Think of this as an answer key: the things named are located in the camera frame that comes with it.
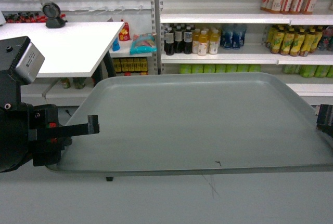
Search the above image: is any white checkout table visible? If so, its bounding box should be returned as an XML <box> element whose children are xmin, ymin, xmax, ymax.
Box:
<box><xmin>1</xmin><ymin>22</ymin><xmax>124</xmax><ymax>78</ymax></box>

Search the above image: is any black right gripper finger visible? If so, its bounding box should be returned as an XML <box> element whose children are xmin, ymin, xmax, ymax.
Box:
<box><xmin>316</xmin><ymin>104</ymin><xmax>332</xmax><ymax>137</ymax></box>

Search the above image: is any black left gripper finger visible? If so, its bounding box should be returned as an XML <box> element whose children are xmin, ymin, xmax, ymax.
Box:
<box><xmin>61</xmin><ymin>115</ymin><xmax>100</xmax><ymax>137</ymax></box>

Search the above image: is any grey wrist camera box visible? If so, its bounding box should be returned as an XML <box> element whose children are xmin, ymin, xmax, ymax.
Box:
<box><xmin>15</xmin><ymin>42</ymin><xmax>45</xmax><ymax>85</ymax></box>

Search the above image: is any white metal shelf unit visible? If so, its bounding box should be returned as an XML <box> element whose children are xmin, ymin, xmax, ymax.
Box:
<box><xmin>156</xmin><ymin>0</ymin><xmax>332</xmax><ymax>105</ymax></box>

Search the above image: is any silver grey rectangular tray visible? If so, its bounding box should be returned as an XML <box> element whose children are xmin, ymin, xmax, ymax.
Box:
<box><xmin>49</xmin><ymin>73</ymin><xmax>332</xmax><ymax>177</ymax></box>

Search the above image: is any black barcode scanner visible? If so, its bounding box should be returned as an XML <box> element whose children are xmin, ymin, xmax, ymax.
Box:
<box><xmin>42</xmin><ymin>2</ymin><xmax>66</xmax><ymax>29</ymax></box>

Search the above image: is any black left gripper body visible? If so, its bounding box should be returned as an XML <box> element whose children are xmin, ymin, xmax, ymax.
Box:
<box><xmin>1</xmin><ymin>104</ymin><xmax>72</xmax><ymax>172</ymax></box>

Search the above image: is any blue snack pack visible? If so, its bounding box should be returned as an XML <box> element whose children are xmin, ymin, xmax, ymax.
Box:
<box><xmin>130</xmin><ymin>32</ymin><xmax>157</xmax><ymax>55</ymax></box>

